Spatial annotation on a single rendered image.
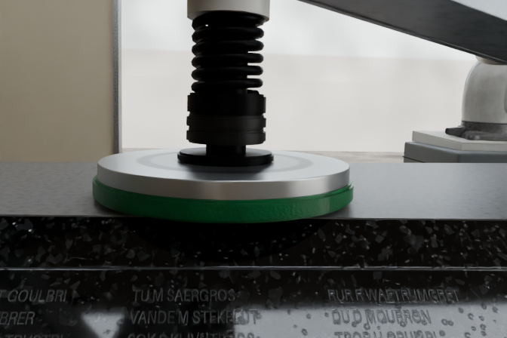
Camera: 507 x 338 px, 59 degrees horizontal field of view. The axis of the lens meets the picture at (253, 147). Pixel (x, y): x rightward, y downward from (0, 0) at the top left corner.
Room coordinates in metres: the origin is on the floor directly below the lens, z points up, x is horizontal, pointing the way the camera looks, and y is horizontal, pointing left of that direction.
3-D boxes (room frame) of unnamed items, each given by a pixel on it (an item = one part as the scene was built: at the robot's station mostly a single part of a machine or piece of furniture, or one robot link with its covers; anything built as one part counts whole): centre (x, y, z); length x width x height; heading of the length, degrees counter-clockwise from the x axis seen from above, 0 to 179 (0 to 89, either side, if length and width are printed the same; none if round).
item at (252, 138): (0.39, 0.02, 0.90); 0.07 x 0.07 x 0.01
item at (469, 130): (1.56, -0.78, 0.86); 0.22 x 0.18 x 0.06; 89
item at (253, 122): (0.39, 0.02, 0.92); 0.07 x 0.07 x 0.01
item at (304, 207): (0.39, 0.02, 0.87); 0.22 x 0.22 x 0.04
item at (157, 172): (0.39, 0.02, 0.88); 0.21 x 0.21 x 0.01
